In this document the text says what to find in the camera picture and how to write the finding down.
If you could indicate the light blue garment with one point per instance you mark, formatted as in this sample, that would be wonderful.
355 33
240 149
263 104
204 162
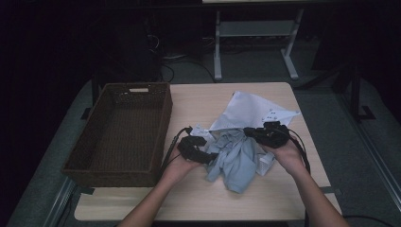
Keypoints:
236 164

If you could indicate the brown wicker basket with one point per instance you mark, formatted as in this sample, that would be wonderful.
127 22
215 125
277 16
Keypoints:
126 126

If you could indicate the person's left hand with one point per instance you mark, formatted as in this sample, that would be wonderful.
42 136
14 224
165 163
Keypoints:
179 167

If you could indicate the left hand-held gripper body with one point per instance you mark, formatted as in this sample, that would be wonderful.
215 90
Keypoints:
189 148

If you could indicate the black metal stand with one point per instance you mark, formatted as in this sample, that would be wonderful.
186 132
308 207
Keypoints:
356 94

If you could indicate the white mesh laundry bag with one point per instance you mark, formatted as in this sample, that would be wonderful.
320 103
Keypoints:
246 107

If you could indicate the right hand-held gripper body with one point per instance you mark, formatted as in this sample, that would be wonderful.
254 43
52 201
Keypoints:
274 135

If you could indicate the white metal table frame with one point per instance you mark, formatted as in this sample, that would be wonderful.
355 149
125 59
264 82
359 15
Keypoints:
217 47

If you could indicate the metal floor rail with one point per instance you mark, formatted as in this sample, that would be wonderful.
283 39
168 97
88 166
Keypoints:
61 201
378 164

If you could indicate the person's right hand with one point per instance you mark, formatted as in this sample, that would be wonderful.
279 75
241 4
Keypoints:
287 156

